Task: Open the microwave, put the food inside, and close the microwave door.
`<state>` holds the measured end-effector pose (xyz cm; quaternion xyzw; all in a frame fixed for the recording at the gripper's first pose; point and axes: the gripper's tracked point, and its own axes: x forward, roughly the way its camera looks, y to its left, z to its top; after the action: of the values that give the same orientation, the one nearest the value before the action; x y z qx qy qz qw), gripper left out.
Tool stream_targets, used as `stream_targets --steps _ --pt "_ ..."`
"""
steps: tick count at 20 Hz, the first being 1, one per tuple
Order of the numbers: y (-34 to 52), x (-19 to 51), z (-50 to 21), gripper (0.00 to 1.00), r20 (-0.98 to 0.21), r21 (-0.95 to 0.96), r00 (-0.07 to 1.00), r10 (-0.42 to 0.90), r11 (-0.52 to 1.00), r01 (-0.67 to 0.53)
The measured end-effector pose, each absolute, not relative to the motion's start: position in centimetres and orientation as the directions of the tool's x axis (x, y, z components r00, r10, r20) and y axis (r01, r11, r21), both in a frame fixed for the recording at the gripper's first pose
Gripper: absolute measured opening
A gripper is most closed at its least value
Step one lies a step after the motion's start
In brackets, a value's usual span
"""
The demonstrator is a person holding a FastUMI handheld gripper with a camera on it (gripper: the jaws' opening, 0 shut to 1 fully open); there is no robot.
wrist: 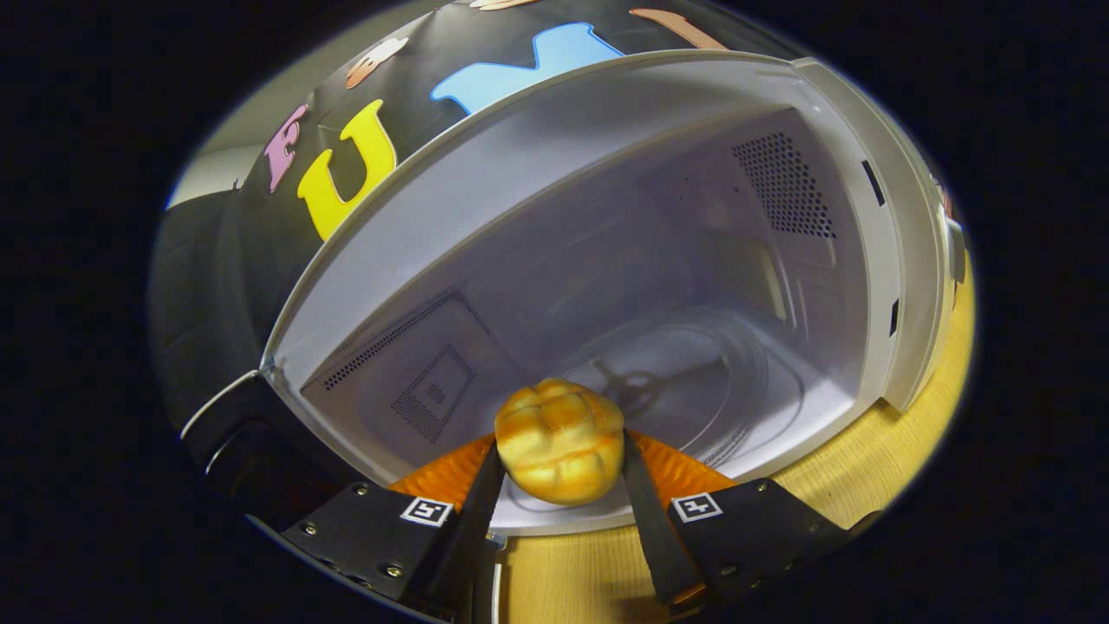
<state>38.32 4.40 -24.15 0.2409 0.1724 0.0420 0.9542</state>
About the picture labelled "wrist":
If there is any white microwave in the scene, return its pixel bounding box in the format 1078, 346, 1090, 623
178, 49, 967, 538

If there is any yellow bread bun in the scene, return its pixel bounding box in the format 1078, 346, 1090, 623
494, 378, 626, 507

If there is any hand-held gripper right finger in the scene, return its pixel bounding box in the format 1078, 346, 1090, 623
619, 429, 880, 608

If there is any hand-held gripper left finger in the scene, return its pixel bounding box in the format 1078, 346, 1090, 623
282, 433, 508, 621

